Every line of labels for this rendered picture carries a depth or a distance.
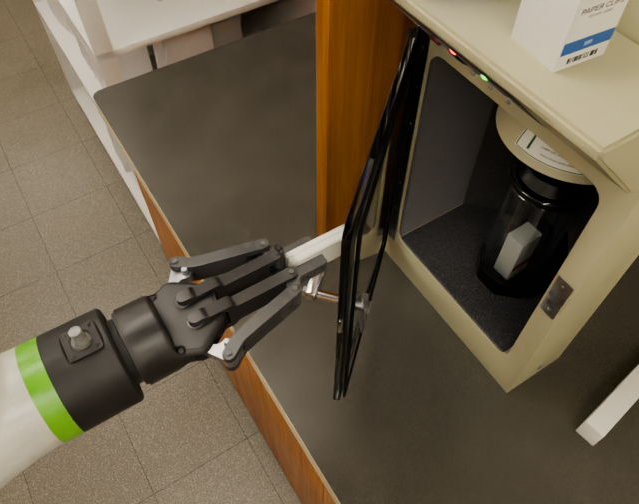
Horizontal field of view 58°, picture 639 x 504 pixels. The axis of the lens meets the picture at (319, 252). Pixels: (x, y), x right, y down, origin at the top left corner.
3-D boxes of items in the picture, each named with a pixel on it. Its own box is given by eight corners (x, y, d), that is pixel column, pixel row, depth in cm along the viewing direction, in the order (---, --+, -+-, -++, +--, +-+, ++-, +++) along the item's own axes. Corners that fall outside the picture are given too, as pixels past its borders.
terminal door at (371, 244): (385, 239, 99) (418, 29, 66) (338, 405, 82) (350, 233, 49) (381, 238, 99) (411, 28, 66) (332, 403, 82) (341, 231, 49)
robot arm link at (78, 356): (67, 367, 57) (100, 448, 52) (16, 307, 47) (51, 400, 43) (126, 338, 59) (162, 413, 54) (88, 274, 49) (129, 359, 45)
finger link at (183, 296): (187, 326, 55) (181, 315, 56) (287, 272, 59) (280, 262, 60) (179, 306, 52) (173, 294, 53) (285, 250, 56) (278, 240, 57)
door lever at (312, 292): (363, 253, 73) (365, 240, 71) (344, 316, 68) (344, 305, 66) (322, 243, 74) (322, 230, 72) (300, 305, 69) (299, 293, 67)
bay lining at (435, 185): (508, 176, 104) (581, -12, 75) (622, 279, 91) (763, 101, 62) (398, 234, 96) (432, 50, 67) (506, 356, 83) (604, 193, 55)
